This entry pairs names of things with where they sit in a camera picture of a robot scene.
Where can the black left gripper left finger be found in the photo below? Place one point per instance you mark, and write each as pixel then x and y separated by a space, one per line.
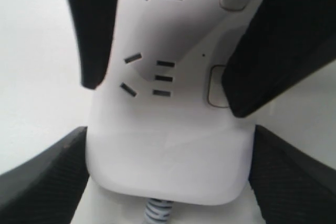
pixel 48 187

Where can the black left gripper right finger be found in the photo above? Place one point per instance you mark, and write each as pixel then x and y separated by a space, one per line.
pixel 289 185

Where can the white five-outlet power strip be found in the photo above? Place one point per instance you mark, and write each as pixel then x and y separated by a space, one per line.
pixel 160 125

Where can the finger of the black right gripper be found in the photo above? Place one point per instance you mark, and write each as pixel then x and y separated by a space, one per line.
pixel 285 42
pixel 94 22

